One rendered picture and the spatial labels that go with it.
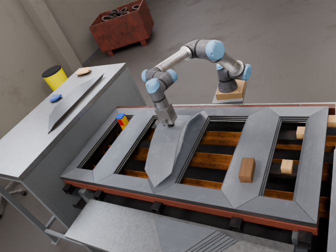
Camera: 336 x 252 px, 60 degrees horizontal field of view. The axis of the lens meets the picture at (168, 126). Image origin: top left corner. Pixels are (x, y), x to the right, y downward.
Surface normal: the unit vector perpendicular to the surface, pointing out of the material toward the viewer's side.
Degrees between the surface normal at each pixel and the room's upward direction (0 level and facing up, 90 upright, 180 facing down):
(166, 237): 0
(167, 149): 27
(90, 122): 90
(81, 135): 90
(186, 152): 0
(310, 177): 0
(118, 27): 90
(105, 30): 90
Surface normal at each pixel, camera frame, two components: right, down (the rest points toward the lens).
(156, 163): -0.50, -0.31
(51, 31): 0.89, -0.05
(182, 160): -0.34, -0.74
